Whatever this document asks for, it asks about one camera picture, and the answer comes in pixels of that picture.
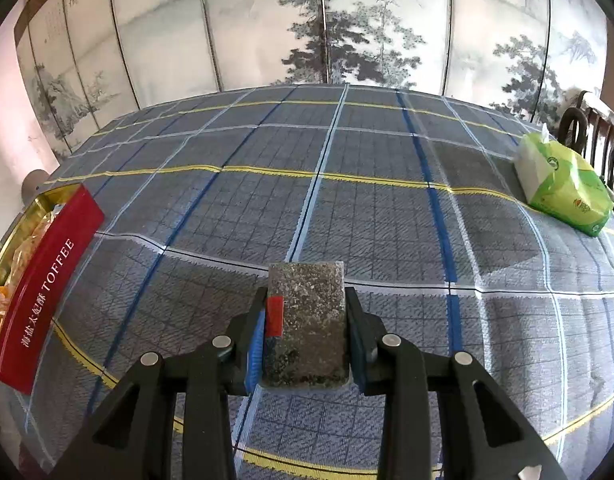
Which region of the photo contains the dark seaweed snack packet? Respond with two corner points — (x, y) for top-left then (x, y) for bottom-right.
(264, 260), (350, 388)

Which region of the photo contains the round white object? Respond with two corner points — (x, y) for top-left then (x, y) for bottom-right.
(22, 170), (50, 206)

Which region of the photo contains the red box with gold inside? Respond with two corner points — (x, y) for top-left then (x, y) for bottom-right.
(0, 182), (106, 396)

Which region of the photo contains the dark wooden chair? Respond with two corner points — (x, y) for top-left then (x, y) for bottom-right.
(557, 89), (614, 231)

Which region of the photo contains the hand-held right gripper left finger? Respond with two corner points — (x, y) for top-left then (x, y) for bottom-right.
(52, 286), (268, 480)

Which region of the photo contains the painted landscape folding screen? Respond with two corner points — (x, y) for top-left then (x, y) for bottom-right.
(14, 0), (608, 156)

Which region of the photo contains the green tissue pack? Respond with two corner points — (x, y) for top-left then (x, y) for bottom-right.
(514, 122), (614, 238)

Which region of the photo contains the clear packet of orange snacks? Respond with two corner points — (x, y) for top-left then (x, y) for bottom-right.
(9, 210), (62, 281)

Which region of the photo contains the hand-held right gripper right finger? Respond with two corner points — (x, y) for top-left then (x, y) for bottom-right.
(345, 286), (568, 480)

